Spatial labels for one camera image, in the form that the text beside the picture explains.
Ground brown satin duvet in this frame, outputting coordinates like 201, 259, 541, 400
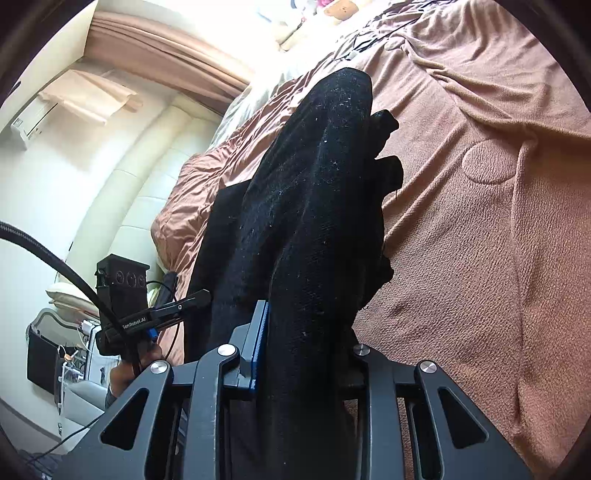
150, 14, 416, 287

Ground cream padded headboard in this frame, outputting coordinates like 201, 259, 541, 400
55, 104, 222, 287

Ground bear print cushion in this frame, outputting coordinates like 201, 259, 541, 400
318, 0, 370, 24

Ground brown fleece blanket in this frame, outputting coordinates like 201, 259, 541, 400
351, 0, 591, 476

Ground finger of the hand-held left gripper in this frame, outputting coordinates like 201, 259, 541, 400
139, 288, 213, 326

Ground person's left hand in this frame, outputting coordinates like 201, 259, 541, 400
108, 344, 164, 398

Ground black smooth garment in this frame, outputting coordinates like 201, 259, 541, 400
185, 182, 259, 365

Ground black braided cable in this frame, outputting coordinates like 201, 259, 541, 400
0, 220, 139, 365

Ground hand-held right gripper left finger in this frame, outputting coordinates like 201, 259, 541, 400
53, 300, 271, 480

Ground cream pillow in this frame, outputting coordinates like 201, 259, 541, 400
277, 28, 315, 51

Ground black bag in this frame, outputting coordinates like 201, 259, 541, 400
27, 323, 63, 395

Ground white bed sheet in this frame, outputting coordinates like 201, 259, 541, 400
205, 60, 324, 151

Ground white air conditioner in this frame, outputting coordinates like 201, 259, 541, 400
9, 99, 61, 148

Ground cream cushion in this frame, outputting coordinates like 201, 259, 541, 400
46, 281, 100, 319

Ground black knit pants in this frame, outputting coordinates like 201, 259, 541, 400
203, 67, 404, 480

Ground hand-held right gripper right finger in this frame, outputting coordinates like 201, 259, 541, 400
337, 344, 536, 480

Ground brown curtain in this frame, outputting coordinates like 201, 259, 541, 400
85, 9, 252, 116

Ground cream hanging cloth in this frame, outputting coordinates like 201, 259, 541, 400
39, 69, 144, 125

